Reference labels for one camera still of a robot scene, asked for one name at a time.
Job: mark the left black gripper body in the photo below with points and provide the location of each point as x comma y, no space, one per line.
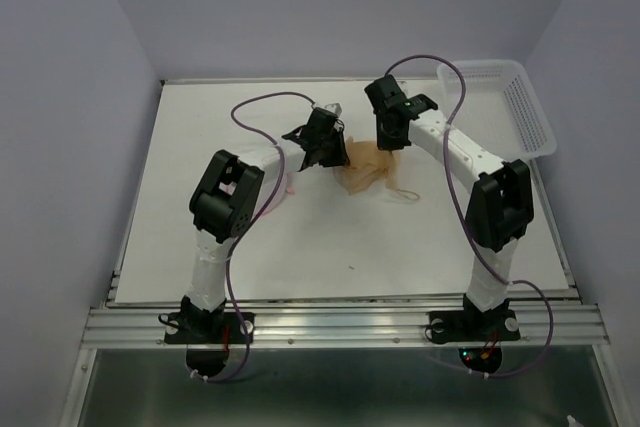
332,149

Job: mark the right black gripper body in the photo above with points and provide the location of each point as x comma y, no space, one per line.
384,140

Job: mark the white mesh laundry bag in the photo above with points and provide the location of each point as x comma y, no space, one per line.
280,192

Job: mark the beige bra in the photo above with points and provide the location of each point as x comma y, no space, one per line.
366,166

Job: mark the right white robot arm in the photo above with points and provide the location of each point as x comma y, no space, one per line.
492,197

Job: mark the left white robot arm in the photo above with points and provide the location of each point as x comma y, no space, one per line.
235,188

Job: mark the white plastic basket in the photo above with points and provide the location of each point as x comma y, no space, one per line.
501,111

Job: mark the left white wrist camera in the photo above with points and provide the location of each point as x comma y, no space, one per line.
334,109

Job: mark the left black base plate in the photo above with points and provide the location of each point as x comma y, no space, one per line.
217,342

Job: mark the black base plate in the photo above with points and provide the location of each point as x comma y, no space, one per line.
217,342
479,334

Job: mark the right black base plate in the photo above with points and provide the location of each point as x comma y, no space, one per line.
479,334

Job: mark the aluminium rail frame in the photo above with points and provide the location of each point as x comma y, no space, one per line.
352,362

